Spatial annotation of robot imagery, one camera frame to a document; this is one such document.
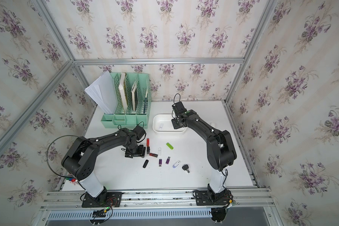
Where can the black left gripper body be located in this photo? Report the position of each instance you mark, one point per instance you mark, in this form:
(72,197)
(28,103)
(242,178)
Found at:
(136,150)

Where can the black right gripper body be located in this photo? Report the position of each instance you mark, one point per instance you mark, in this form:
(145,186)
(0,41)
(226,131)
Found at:
(174,123)

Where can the black usb drive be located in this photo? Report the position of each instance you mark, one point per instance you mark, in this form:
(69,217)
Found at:
(145,163)

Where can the white storage box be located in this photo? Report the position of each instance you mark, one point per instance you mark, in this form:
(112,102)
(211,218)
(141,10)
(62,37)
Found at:
(167,125)

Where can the lilac white usb drive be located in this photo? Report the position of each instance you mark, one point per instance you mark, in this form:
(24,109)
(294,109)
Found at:
(176,164)

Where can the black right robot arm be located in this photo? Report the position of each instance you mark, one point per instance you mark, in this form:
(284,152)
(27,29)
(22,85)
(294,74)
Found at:
(220,149)

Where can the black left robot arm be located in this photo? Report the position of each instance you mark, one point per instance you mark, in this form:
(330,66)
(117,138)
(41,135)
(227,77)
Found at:
(81,157)

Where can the red swivel usb drive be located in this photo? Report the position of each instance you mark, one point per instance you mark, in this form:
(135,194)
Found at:
(153,155)

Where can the brown edge book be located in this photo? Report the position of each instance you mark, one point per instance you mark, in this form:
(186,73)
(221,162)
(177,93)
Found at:
(134,96)

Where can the green desk file organizer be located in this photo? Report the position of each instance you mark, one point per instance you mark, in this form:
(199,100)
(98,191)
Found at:
(130,119)

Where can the black round key fob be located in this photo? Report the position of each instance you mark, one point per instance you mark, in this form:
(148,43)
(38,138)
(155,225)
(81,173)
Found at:
(185,167)

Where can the white paper stack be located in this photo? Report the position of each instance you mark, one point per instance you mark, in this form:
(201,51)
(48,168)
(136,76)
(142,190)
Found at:
(102,92)

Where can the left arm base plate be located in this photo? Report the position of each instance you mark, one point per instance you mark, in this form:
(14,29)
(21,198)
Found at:
(105,199)

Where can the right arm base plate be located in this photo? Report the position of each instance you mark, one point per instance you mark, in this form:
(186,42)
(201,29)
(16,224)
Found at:
(207,198)

